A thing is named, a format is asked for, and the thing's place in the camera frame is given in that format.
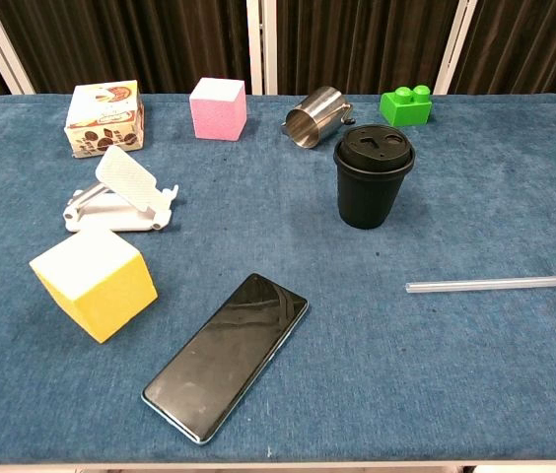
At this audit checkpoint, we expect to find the yellow and white foam cube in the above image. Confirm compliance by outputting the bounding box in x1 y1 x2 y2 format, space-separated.
29 227 160 345

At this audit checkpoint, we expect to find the white folding phone stand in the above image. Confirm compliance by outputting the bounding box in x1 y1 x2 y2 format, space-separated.
62 145 180 234

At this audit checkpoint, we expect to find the stainless steel cup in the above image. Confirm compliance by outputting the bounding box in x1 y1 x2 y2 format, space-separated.
280 86 357 150

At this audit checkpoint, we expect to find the blue table cloth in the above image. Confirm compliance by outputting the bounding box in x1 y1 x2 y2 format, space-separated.
0 93 556 465

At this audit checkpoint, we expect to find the printed cookie box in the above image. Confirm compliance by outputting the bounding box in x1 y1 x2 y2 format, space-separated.
63 79 146 160

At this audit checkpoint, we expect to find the dark pleated curtain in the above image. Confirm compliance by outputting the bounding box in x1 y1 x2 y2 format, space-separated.
0 0 556 102

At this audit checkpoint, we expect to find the pink and white foam cube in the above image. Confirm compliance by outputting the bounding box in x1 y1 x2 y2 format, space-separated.
188 76 248 143

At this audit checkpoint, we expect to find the green toy building brick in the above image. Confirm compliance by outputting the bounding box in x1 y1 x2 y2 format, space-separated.
379 84 434 128

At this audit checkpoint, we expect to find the black cup lid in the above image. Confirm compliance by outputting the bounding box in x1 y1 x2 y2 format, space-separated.
332 123 416 174

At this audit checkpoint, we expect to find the black ribbed cup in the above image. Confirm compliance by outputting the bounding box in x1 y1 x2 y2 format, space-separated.
334 158 413 231

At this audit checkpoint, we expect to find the black smartphone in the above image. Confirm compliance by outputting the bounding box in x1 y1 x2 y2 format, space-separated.
140 272 310 445

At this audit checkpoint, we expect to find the clear plastic straw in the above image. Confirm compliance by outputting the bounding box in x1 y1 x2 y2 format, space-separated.
404 274 556 295

